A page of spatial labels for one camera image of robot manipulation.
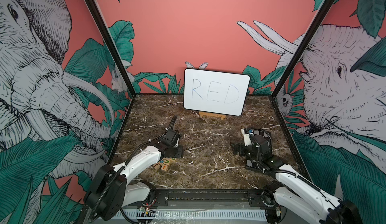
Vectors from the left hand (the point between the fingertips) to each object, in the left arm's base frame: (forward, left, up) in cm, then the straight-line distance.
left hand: (181, 149), depth 86 cm
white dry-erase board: (+33, -23, +14) cm, 43 cm away
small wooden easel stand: (+26, -21, -2) cm, 33 cm away
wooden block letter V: (-6, +8, -2) cm, 10 cm away
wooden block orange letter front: (-9, +9, -2) cm, 13 cm away
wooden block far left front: (-8, +14, -2) cm, 16 cm away
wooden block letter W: (-6, +11, -2) cm, 13 cm away
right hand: (+2, -31, +7) cm, 32 cm away
